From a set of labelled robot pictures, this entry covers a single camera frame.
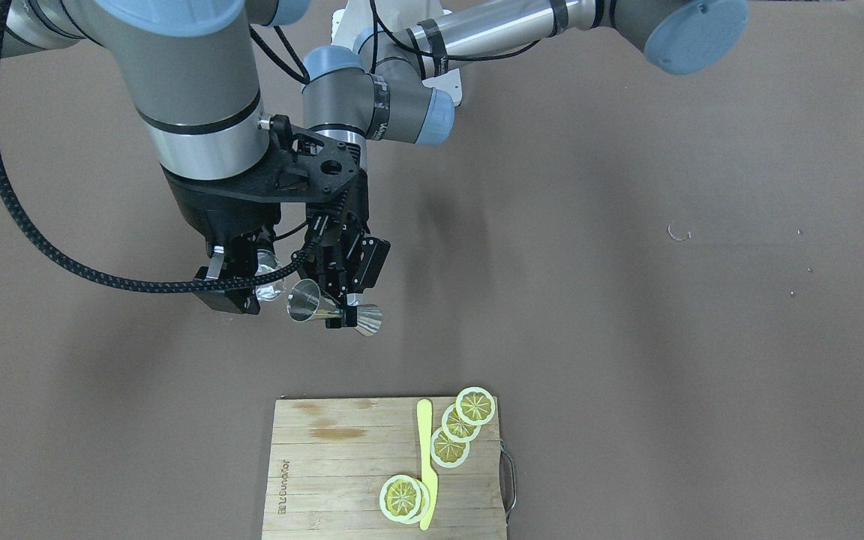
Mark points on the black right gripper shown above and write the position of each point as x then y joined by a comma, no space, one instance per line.
208,215

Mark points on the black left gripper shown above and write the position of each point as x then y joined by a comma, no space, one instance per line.
350,259

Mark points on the steel double jigger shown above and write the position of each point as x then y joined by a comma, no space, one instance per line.
305,303

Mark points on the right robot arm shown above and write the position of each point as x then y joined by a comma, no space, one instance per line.
190,70

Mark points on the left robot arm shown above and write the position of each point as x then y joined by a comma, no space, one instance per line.
373,81

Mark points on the lemon slice upper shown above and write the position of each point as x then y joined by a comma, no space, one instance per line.
475,406

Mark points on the lemon slice middle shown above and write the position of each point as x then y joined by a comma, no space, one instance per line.
455,428

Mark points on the wooden cutting board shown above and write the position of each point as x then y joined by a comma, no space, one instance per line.
329,458

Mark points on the yellow plastic knife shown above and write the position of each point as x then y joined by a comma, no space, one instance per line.
429,476

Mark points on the lemon slice on knife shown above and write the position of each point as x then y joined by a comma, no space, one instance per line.
404,500

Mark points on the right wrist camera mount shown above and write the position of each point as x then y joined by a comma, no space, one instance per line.
300,166

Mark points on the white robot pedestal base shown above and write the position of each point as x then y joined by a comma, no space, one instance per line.
350,22

